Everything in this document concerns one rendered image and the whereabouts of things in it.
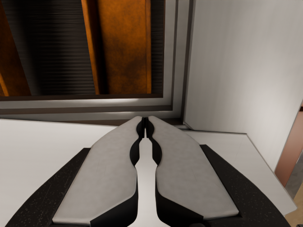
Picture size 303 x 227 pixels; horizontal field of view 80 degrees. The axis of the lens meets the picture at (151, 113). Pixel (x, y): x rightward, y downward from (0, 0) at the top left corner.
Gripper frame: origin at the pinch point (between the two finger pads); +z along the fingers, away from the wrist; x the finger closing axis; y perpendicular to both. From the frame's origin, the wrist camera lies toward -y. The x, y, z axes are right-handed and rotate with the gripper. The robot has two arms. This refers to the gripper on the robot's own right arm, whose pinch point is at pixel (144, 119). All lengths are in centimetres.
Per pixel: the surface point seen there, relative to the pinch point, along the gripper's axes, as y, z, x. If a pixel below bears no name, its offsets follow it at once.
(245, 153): 4.0, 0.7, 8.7
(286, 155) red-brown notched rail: 6.5, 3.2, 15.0
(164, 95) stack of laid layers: -0.6, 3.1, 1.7
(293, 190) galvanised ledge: 30.1, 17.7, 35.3
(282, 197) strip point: 9.9, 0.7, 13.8
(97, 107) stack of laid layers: 0.4, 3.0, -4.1
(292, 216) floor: 149, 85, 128
